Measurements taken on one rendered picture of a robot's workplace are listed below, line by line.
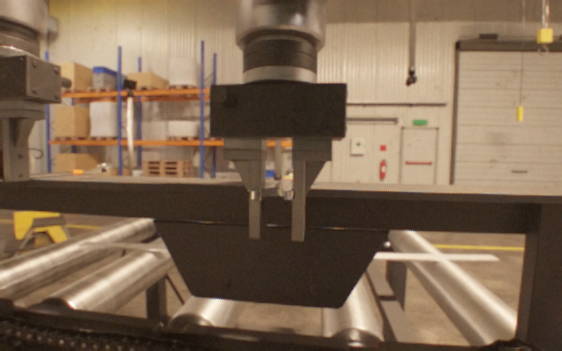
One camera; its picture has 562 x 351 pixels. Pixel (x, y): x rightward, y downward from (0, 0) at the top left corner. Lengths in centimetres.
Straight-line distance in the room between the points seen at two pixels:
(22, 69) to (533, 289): 69
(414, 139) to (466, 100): 197
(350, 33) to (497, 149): 585
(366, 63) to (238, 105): 972
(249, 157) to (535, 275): 40
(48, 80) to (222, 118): 25
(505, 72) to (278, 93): 1105
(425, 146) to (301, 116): 970
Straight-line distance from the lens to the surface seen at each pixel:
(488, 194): 38
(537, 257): 49
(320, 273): 43
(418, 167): 988
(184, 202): 46
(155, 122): 1104
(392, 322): 86
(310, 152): 27
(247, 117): 28
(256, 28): 28
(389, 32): 1042
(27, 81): 45
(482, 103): 1075
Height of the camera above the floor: 120
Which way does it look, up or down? 4 degrees down
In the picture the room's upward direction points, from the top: 1 degrees clockwise
